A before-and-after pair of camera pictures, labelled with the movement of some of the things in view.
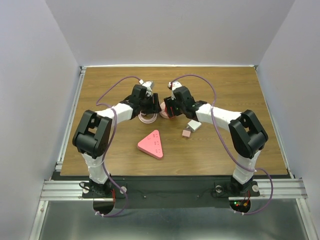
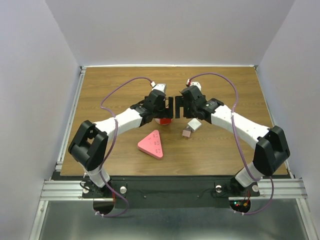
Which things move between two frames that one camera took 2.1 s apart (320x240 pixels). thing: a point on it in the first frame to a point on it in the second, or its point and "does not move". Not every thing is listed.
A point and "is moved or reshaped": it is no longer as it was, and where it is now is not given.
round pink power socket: x=163 y=113 is moved or reshaped
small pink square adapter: x=186 y=133 does not move
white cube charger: x=193 y=125 does not move
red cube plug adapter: x=172 y=115 is moved or reshaped
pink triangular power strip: x=151 y=145 does not move
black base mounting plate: x=171 y=192 does not move
